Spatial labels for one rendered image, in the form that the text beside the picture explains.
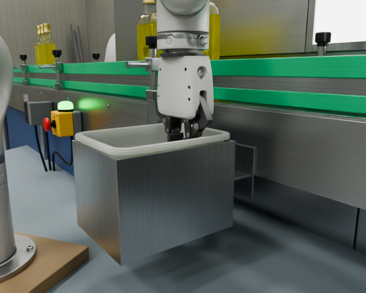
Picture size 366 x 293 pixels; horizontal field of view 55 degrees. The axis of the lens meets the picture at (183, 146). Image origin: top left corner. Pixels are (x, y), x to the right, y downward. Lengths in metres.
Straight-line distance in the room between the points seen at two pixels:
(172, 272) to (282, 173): 0.27
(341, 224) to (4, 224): 0.66
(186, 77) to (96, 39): 12.12
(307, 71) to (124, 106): 0.42
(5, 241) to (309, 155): 0.53
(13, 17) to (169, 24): 10.00
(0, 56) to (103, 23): 11.85
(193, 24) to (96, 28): 12.11
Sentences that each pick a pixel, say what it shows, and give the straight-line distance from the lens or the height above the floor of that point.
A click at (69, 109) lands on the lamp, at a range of 1.09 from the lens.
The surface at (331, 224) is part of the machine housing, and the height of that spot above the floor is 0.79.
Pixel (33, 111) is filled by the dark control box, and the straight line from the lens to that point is 1.33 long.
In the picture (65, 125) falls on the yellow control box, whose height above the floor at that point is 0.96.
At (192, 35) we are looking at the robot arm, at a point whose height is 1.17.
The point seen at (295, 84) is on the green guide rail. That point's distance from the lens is 0.61.
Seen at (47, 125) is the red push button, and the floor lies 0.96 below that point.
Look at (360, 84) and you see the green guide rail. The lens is 0.56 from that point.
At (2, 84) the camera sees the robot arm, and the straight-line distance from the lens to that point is 0.71.
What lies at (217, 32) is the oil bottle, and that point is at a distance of 0.83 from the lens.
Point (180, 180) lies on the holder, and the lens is 0.54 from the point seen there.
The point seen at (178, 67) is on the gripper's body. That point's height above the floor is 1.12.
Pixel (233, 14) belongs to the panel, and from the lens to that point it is 0.94.
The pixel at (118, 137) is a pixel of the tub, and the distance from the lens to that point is 0.65.
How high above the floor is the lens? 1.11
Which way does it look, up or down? 12 degrees down
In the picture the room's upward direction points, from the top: straight up
